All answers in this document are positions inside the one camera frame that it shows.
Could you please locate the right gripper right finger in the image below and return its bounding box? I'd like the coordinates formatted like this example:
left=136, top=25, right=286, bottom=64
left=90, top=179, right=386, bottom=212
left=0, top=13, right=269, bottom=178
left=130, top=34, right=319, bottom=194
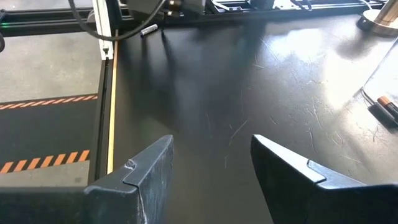
left=250, top=134, right=398, bottom=224

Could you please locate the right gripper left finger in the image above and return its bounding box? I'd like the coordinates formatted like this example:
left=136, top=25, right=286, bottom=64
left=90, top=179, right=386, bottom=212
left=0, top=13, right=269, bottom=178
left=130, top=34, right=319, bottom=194
left=0, top=134, right=174, bottom=224

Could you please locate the black copper Duracell battery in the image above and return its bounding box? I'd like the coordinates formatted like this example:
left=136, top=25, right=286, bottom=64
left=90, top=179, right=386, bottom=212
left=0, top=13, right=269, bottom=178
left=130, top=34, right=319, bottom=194
left=377, top=95, right=398, bottom=121
left=368, top=102, right=398, bottom=128

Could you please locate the clear plastic bin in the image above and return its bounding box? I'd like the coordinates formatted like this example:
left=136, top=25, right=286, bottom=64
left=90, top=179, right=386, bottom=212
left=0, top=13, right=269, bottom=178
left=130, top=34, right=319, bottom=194
left=361, top=37, right=398, bottom=128

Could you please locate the black orange striped floor mat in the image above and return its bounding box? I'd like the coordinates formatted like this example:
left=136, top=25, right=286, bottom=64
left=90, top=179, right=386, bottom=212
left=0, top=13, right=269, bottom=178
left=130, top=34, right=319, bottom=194
left=0, top=93, right=100, bottom=175

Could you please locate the black table mat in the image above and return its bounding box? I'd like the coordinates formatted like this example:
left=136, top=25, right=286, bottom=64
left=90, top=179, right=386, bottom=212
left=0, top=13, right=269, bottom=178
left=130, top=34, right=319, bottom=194
left=112, top=14, right=398, bottom=224

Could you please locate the white battery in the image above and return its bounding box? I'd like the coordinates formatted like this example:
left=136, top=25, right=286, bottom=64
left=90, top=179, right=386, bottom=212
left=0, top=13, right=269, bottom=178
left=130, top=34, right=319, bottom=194
left=140, top=24, right=159, bottom=37

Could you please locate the silver aluminium frame post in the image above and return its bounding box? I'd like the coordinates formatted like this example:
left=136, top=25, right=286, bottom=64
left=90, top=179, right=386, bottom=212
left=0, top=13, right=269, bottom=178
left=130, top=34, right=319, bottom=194
left=91, top=0, right=114, bottom=60

